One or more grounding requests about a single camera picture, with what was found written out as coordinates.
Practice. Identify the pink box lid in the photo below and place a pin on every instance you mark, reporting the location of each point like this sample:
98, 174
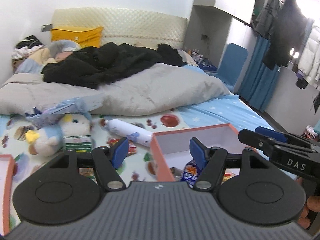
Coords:
7, 175

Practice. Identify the grey duvet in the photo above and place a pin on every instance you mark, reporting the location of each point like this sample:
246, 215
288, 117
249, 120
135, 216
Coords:
150, 90

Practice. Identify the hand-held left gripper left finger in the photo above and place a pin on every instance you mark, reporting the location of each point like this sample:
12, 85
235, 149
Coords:
120, 152

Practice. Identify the white blue plush toy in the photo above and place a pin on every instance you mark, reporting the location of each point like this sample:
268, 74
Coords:
50, 140

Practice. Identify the grey pillow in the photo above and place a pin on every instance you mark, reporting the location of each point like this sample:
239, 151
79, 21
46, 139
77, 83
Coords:
187, 57

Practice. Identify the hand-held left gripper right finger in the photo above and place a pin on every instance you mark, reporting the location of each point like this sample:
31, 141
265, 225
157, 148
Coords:
197, 152

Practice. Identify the hanging grey garment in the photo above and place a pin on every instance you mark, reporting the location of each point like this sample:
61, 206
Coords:
265, 17

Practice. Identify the hanging white down jacket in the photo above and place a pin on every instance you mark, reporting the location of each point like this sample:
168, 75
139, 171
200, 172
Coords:
311, 55

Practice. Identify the red snack packet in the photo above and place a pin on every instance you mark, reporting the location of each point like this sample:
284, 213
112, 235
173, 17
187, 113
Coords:
132, 150
230, 175

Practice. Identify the blue star bed sheet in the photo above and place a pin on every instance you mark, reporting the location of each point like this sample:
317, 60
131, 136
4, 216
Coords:
225, 110

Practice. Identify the pastel printed blanket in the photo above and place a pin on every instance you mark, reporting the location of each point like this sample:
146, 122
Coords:
37, 57

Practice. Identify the blue chair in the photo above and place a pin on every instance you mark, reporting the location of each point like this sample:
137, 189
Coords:
232, 62

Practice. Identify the hanging black jacket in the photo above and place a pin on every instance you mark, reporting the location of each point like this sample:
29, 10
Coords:
287, 35

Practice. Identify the pile of clothes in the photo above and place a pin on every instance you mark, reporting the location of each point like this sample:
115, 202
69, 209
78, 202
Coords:
26, 46

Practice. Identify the group of small bottles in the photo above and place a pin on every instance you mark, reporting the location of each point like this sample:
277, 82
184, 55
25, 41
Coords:
202, 58

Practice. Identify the yellow pillow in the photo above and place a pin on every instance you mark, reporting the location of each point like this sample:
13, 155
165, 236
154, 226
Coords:
75, 37

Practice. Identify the blue snack packet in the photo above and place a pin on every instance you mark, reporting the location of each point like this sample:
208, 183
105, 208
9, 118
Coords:
190, 173

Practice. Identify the clear red-label snack packet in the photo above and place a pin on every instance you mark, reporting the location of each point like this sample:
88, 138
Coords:
86, 173

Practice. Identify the cream quilted headboard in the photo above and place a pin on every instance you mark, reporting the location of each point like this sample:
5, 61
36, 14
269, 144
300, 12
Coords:
140, 27

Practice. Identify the white spray bottle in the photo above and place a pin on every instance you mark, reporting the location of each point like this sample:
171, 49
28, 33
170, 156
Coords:
125, 130

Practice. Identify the brown cardboard box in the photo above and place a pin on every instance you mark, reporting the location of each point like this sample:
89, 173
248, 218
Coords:
17, 63

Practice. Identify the large pink cardboard box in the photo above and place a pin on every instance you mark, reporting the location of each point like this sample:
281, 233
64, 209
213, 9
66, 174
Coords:
160, 160

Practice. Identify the hanging small dark garment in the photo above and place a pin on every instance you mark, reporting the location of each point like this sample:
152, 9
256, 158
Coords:
302, 83

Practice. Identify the fruit print mat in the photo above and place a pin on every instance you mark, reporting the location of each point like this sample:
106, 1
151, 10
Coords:
170, 120

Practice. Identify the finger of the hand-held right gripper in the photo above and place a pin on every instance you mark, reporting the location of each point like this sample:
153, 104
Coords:
272, 133
257, 141

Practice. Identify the person's right hand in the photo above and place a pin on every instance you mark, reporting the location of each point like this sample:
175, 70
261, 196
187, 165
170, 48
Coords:
312, 202

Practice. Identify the small black garment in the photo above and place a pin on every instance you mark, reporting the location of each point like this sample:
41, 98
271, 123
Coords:
170, 55

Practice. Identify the blue curtain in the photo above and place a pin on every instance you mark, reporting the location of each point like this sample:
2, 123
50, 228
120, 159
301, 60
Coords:
257, 75

